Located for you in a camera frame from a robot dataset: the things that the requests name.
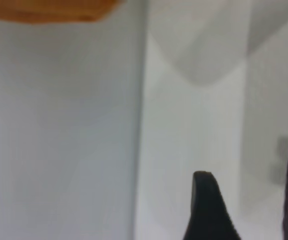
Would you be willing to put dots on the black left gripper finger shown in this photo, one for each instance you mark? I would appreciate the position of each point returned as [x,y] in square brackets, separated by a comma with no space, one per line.
[206,212]

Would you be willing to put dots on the orange woven rattan basket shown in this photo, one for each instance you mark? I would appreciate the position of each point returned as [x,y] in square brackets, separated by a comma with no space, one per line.
[46,11]

